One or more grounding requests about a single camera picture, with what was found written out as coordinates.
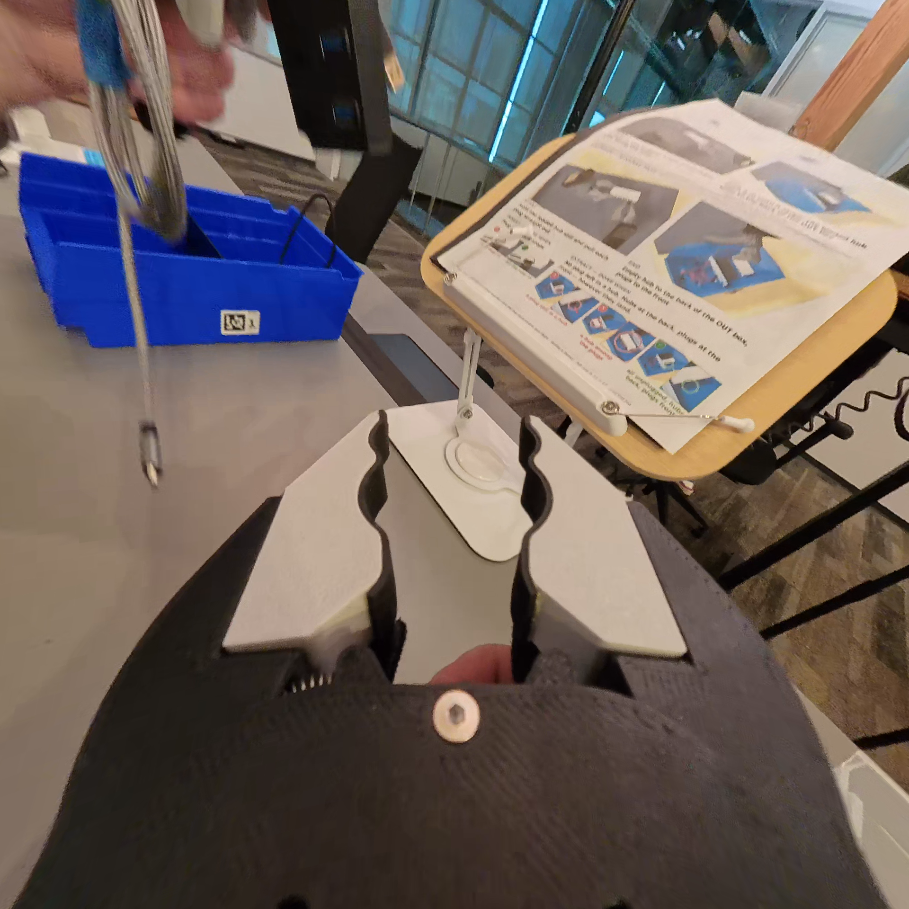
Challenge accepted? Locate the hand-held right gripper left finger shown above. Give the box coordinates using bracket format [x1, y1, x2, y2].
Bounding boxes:
[222, 409, 407, 684]

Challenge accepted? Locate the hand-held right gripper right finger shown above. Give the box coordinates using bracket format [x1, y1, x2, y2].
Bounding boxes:
[510, 415, 689, 684]

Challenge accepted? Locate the grey braided usb cable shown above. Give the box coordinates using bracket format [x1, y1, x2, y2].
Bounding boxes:
[73, 0, 191, 492]

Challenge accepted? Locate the blue plastic bin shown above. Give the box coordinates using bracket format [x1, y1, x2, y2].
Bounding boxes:
[18, 151, 365, 350]

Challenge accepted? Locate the person's right hand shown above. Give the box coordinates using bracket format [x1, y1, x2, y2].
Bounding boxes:
[429, 643, 514, 686]

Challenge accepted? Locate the person's left hand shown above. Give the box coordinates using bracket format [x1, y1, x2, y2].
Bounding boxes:
[0, 0, 239, 127]

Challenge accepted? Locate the brown-edged black desk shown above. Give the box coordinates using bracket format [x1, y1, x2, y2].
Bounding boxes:
[716, 280, 909, 643]

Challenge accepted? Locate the black office chair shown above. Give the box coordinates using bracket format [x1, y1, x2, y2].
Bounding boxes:
[332, 137, 425, 265]
[717, 398, 856, 487]

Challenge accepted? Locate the printed instruction sheet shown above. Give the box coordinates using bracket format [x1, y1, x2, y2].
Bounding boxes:
[432, 98, 909, 455]

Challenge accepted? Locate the wooden column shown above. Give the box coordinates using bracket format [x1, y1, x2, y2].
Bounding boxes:
[790, 0, 909, 153]

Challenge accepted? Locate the black coiled cable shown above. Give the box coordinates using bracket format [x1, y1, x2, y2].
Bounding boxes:
[826, 375, 909, 443]

